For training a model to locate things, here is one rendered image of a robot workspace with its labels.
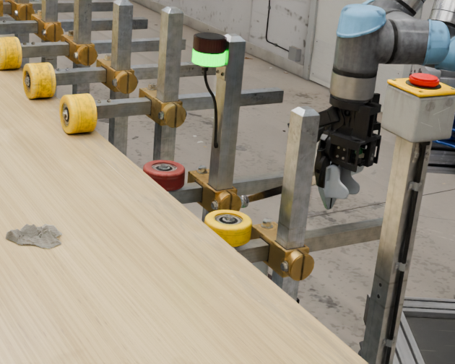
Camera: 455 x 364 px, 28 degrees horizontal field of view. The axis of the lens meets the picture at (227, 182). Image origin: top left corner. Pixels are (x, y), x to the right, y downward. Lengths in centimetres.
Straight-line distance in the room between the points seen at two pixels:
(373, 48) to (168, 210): 44
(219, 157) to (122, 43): 51
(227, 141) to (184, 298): 50
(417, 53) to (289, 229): 36
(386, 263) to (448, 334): 140
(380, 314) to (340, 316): 177
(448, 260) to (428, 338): 103
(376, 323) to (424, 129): 32
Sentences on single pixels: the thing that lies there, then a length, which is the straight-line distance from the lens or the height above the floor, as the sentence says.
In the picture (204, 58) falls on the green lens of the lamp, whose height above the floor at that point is 113.
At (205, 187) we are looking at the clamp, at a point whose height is 87.
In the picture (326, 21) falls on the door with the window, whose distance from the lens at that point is 578.
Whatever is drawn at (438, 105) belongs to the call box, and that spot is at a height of 120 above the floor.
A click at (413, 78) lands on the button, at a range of 124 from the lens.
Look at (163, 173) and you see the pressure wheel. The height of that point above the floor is 91.
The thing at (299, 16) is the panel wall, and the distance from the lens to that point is 599.
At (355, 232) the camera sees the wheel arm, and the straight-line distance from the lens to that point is 168.
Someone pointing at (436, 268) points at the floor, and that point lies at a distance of 359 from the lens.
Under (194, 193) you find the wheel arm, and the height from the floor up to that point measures 85.
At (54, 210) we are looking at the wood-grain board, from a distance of 154.
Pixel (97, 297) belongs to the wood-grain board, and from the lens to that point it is 128.
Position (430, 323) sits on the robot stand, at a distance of 276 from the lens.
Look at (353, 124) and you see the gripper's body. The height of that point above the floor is 107.
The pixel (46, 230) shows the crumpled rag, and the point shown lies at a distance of 142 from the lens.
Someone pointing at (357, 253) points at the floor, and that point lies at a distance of 359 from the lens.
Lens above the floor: 153
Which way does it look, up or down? 22 degrees down
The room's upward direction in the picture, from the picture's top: 5 degrees clockwise
